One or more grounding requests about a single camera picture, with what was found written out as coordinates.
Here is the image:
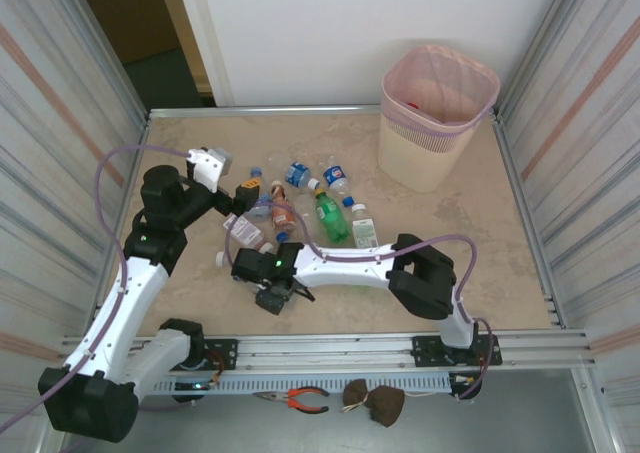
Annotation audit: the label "white slotted cable duct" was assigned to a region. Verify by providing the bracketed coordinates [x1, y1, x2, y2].
[137, 372, 484, 397]

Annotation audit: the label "blue label bottle white cap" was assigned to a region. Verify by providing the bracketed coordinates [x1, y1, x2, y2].
[284, 161, 321, 190]

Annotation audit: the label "white door frame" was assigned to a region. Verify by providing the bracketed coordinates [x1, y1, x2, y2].
[153, 0, 236, 108]

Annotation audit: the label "white green label bottle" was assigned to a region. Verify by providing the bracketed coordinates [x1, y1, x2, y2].
[351, 203, 381, 249]

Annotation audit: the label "orange handled pliers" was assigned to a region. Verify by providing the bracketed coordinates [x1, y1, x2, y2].
[252, 386, 331, 415]

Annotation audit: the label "pink bin liner bag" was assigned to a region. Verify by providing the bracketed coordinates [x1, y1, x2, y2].
[382, 44, 501, 142]

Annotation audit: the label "aluminium table edge bar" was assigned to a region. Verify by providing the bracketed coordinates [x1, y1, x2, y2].
[147, 104, 381, 120]

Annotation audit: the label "dark blue label bottle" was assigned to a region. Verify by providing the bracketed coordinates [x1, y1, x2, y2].
[322, 155, 354, 208]

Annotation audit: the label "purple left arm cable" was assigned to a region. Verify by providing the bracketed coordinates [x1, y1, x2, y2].
[0, 143, 194, 453]

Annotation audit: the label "aluminium mounting rail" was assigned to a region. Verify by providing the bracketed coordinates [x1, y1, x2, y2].
[59, 328, 599, 374]

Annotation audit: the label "brown wooden door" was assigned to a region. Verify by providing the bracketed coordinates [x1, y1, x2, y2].
[72, 0, 201, 94]

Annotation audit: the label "brown cloth pouch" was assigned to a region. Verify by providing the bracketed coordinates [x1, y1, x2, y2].
[341, 378, 406, 428]

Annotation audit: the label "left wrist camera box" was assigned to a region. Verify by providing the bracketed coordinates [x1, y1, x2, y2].
[187, 146, 232, 193]

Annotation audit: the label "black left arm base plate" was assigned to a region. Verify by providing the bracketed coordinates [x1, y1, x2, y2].
[169, 338, 239, 373]

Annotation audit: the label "beige plastic waste bin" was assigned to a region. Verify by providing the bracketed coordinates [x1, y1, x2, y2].
[376, 44, 501, 194]

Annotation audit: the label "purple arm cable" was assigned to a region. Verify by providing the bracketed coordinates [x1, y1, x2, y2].
[0, 143, 194, 453]
[224, 202, 496, 402]

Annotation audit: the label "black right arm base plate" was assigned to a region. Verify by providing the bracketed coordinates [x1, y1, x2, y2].
[412, 333, 503, 369]

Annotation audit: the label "water bottle light blue label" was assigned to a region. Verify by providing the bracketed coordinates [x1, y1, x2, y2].
[244, 166, 274, 223]

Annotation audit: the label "pink drink bottle white label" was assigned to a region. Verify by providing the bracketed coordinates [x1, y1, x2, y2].
[222, 212, 275, 254]

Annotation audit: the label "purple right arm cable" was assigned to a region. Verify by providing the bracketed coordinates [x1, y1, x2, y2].
[224, 202, 496, 402]

